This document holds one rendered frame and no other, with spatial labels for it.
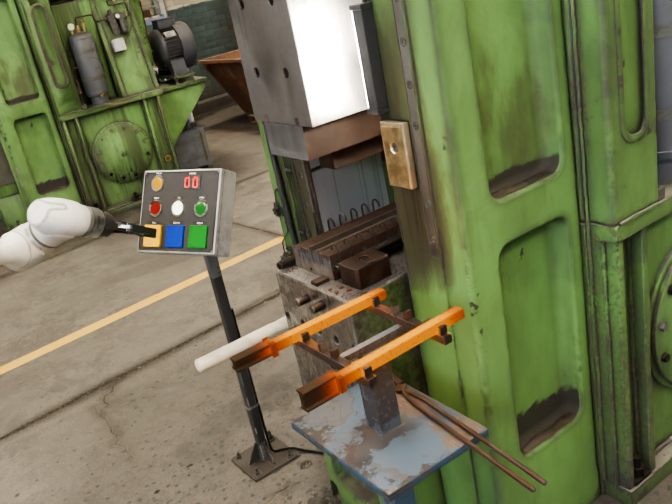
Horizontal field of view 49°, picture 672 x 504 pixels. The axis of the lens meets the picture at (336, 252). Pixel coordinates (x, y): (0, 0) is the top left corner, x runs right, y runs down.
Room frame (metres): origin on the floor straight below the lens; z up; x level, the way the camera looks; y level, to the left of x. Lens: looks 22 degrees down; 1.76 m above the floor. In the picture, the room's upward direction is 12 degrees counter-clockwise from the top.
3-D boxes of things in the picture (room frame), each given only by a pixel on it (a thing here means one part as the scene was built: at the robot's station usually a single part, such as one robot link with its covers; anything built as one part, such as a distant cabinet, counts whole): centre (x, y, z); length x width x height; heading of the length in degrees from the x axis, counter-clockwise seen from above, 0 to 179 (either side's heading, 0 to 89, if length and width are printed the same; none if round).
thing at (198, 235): (2.28, 0.43, 1.01); 0.07 x 0.05 x 0.07; 57
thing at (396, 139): (1.81, -0.20, 1.27); 0.09 x 0.02 x 0.17; 32
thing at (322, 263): (2.12, -0.10, 0.96); 0.42 x 0.20 x 0.09; 122
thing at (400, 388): (1.45, -0.18, 0.71); 0.60 x 0.04 x 0.01; 25
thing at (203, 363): (2.26, 0.33, 0.62); 0.44 x 0.05 x 0.05; 122
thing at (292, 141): (2.12, -0.10, 1.32); 0.42 x 0.20 x 0.10; 122
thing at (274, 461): (2.45, 0.44, 0.05); 0.22 x 0.22 x 0.09; 32
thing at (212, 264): (2.44, 0.43, 0.54); 0.04 x 0.04 x 1.08; 32
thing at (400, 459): (1.50, -0.03, 0.70); 0.40 x 0.30 x 0.02; 31
